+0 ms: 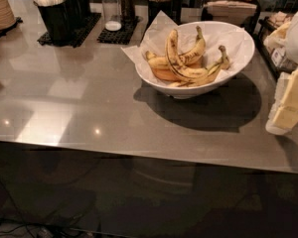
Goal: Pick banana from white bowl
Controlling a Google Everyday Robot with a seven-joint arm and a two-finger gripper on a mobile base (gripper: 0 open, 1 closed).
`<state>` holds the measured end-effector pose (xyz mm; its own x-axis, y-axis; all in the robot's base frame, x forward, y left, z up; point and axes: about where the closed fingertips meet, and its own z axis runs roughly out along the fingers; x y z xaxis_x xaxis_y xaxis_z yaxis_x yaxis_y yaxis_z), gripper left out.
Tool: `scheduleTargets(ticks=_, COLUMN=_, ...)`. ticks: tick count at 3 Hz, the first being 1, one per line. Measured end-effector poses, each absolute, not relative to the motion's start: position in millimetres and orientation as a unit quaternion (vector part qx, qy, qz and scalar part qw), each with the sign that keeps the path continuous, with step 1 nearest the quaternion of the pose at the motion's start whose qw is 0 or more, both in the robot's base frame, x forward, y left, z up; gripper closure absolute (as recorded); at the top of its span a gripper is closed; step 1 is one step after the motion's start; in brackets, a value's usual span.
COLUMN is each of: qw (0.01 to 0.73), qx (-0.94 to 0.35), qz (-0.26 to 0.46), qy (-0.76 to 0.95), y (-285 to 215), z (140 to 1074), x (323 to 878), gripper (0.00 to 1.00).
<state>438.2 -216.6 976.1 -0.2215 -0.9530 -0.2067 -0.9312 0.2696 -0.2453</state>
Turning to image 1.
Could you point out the right small banana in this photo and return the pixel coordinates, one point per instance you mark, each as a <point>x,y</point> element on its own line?
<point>218,66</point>

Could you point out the black holder with wooden sticks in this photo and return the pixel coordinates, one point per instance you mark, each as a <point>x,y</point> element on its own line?
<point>172,8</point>

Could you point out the orange lower banana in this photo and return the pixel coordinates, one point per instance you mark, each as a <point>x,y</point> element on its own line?
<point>178,72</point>

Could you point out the black grid mat centre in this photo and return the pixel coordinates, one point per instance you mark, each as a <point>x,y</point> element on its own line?
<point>120,37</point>

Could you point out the black cup with white cutlery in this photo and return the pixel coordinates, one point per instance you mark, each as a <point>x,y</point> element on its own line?
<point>55,17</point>

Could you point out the long spotted front banana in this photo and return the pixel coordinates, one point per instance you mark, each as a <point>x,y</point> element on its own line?
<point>171,47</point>

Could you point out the white ceramic bowl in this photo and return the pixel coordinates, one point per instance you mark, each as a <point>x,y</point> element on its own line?
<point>202,88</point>

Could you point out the white paper bowl liner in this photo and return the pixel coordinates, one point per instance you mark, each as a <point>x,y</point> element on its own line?
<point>160,22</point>

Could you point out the curved back banana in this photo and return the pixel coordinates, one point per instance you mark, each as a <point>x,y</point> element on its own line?
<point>188,58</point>

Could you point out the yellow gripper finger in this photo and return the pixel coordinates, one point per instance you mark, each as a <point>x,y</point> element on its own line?
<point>285,118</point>

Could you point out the black napkin holder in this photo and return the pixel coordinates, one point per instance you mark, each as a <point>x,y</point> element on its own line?
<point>237,12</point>

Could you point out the clear salt shaker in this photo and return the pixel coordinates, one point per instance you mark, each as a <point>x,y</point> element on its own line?
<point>111,15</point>

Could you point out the black cup behind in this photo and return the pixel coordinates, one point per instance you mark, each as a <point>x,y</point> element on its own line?
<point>76,0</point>

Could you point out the dark pepper grinder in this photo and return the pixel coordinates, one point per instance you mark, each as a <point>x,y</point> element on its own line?
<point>127,8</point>

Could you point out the black tray with packets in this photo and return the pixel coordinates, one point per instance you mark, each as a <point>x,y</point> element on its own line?
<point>271,43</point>

